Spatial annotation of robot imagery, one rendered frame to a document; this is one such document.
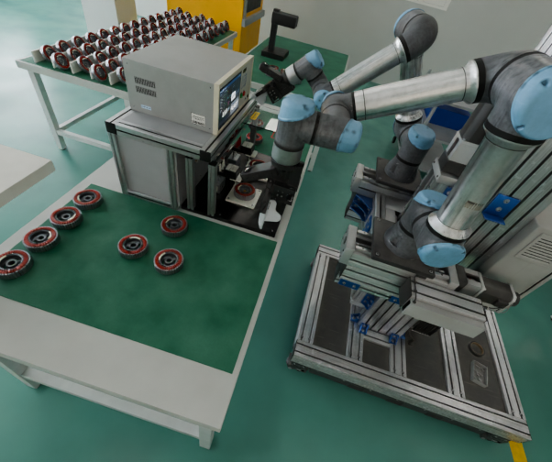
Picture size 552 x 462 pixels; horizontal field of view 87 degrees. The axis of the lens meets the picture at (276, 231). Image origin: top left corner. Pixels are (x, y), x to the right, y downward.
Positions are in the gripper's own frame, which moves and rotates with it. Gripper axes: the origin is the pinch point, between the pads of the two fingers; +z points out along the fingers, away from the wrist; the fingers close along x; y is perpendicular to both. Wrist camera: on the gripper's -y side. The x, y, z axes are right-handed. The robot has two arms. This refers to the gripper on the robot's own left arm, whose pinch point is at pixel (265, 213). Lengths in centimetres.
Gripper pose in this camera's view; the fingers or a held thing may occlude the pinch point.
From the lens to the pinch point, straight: 89.9
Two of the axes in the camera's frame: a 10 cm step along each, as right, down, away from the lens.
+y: 9.5, 3.2, -0.6
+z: -1.8, 6.8, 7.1
